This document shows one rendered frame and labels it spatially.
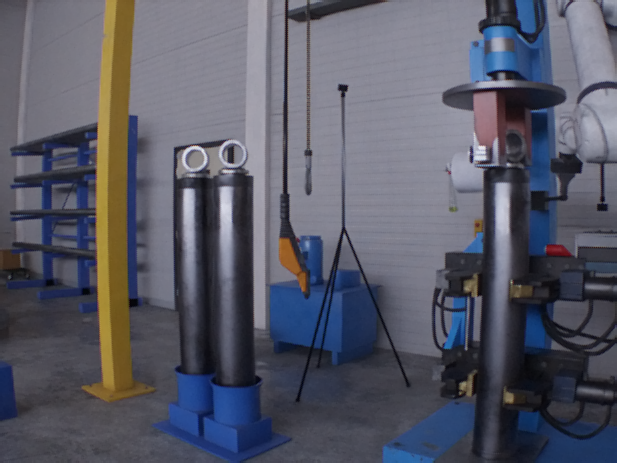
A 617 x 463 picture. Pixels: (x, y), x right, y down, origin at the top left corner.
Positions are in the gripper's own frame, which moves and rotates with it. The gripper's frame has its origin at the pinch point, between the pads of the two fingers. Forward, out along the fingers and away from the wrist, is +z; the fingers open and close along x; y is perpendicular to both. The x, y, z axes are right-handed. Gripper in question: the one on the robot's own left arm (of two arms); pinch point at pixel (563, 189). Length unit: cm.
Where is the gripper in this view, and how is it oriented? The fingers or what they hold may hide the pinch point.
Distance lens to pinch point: 244.9
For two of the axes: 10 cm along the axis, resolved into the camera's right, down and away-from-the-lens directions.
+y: 1.8, -4.4, 8.8
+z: 0.8, 9.0, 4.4
